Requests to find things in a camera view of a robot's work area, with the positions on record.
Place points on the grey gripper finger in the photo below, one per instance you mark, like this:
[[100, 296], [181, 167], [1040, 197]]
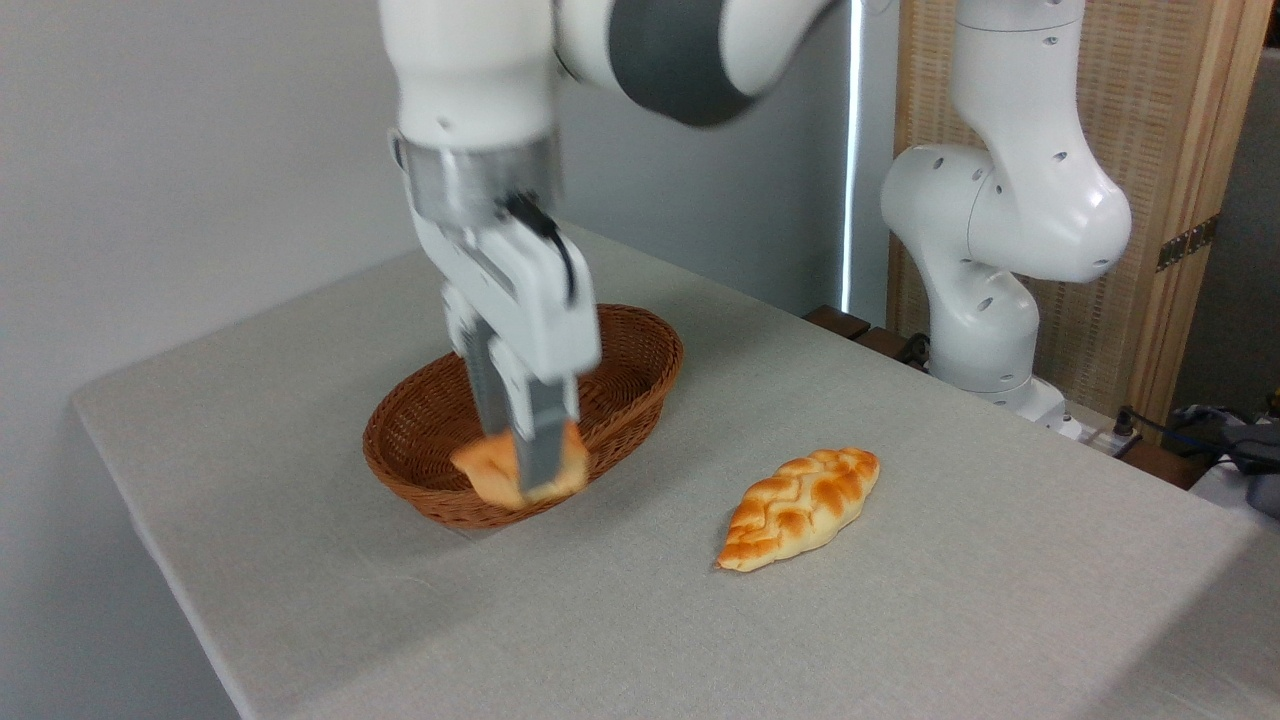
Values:
[[545, 430], [487, 390]]

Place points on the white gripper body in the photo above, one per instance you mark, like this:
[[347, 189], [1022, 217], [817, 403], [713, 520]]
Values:
[[530, 300]]

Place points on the round knotted bread roll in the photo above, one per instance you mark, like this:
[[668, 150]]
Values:
[[495, 470]]

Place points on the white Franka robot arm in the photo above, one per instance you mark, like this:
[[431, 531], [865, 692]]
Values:
[[1010, 200]]

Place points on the brown oval wicker basket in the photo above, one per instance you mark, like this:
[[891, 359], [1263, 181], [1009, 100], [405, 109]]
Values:
[[640, 370]]

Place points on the long braided bread loaf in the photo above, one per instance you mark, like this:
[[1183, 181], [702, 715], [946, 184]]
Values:
[[800, 505]]

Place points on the grey tablecloth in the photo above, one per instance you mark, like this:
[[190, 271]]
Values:
[[300, 550]]

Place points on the metal screen hinge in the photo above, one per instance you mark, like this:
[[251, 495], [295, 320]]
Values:
[[1188, 243]]

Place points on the grey blue bag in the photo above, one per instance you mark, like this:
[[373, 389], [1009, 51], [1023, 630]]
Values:
[[1240, 440]]

